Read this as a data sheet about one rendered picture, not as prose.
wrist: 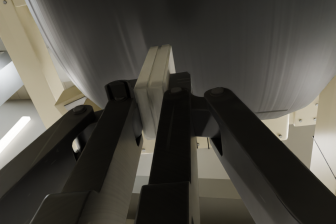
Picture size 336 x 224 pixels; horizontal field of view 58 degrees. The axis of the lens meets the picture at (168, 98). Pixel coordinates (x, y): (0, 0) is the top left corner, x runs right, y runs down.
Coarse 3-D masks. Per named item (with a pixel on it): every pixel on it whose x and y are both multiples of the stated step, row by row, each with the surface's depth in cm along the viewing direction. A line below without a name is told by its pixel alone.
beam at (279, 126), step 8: (88, 104) 95; (264, 120) 84; (272, 120) 84; (280, 120) 84; (288, 120) 85; (272, 128) 86; (280, 128) 86; (280, 136) 87; (144, 144) 91; (152, 144) 91; (200, 144) 90; (208, 144) 90; (144, 152) 93; (152, 152) 93
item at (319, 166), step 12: (324, 96) 60; (324, 108) 61; (324, 120) 62; (324, 132) 63; (324, 144) 63; (312, 156) 72; (324, 156) 64; (312, 168) 73; (324, 168) 65; (324, 180) 66
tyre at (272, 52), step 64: (64, 0) 22; (128, 0) 21; (192, 0) 21; (256, 0) 21; (320, 0) 21; (64, 64) 29; (128, 64) 25; (192, 64) 25; (256, 64) 25; (320, 64) 26
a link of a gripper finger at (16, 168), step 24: (72, 120) 13; (48, 144) 11; (24, 168) 10; (48, 168) 11; (72, 168) 12; (0, 192) 9; (24, 192) 10; (48, 192) 11; (0, 216) 9; (24, 216) 10
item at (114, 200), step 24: (120, 96) 14; (120, 120) 12; (96, 144) 11; (120, 144) 11; (96, 168) 9; (120, 168) 11; (72, 192) 8; (96, 192) 8; (120, 192) 10; (48, 216) 7; (72, 216) 7; (96, 216) 8; (120, 216) 10
